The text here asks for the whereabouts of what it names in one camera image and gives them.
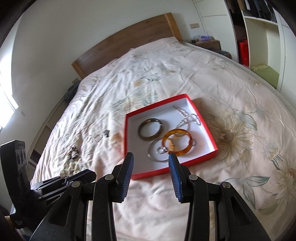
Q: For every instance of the wooden headboard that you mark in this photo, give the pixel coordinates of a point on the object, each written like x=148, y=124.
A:
x=129, y=39

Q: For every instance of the red bag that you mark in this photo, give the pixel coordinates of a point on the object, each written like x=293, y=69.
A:
x=244, y=53

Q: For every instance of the dark backpack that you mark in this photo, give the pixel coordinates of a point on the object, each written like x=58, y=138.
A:
x=72, y=91

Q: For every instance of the purple box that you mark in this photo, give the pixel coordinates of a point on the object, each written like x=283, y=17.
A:
x=204, y=37

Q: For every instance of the hanging clothes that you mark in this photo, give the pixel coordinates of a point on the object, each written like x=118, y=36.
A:
x=254, y=9

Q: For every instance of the window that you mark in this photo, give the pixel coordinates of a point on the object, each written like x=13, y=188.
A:
x=7, y=102

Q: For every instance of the white wardrobe door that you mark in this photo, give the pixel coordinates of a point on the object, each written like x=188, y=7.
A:
x=212, y=23

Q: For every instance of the dark brown bangle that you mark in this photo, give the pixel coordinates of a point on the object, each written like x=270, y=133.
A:
x=141, y=135

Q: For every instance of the floral bed blanket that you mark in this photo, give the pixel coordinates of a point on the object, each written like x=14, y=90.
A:
x=185, y=76

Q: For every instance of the wall socket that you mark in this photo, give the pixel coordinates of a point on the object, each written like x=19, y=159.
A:
x=194, y=25

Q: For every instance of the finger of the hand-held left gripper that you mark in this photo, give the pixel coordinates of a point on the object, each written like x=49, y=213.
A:
x=83, y=175
x=49, y=194

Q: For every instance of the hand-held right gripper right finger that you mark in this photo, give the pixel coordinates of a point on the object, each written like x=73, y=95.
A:
x=175, y=178

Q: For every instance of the open white shelf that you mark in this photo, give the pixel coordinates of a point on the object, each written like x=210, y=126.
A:
x=272, y=46

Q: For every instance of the green cushion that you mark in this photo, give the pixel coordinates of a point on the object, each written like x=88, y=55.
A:
x=266, y=74

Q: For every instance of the amber bangle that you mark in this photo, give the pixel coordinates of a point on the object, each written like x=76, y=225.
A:
x=179, y=151

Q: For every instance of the silver hoop earrings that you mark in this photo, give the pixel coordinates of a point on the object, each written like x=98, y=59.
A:
x=86, y=139
x=95, y=138

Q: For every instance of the dark metal charm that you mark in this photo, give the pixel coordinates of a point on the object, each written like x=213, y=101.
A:
x=106, y=133

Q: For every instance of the red jewelry box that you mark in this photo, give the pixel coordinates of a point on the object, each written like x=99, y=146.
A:
x=143, y=166

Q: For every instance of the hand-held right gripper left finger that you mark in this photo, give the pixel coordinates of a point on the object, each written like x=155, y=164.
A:
x=127, y=176

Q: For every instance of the wooden nightstand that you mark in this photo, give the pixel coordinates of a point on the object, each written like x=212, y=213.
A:
x=208, y=45

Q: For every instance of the silver bangle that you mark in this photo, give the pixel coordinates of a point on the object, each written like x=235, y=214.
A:
x=149, y=154

